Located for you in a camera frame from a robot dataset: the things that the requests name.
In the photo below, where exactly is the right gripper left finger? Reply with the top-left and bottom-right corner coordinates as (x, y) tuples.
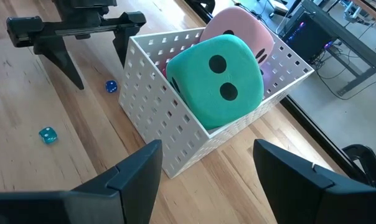
(71, 139), (163, 224)

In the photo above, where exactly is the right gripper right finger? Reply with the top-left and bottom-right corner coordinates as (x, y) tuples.
(253, 139), (375, 224)

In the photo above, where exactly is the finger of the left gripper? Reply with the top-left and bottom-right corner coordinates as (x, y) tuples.
(34, 35), (85, 91)
(113, 27), (136, 68)

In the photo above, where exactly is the small dark blue die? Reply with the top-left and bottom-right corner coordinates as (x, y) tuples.
(105, 80), (118, 94)

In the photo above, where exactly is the large red foam die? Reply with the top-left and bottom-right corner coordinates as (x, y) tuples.
(160, 60), (169, 79)

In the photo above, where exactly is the small teal translucent die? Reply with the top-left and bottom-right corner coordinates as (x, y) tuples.
(38, 126), (59, 145)

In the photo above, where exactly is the large green foam die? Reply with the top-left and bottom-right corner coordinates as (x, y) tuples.
(165, 34), (265, 131)

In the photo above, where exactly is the large pink foam die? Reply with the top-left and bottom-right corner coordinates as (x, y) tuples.
(199, 6), (275, 66)

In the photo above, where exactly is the white perforated basket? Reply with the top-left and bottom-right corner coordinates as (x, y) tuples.
(118, 26), (315, 180)

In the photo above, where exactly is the black computer tower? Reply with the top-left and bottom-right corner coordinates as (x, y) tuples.
(283, 12), (335, 62)

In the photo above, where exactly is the black curved cable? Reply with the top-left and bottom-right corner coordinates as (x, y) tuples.
(196, 0), (217, 13)
(342, 143), (376, 187)

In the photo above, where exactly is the grey metal desk frame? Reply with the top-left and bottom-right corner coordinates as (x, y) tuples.
(299, 0), (376, 97)

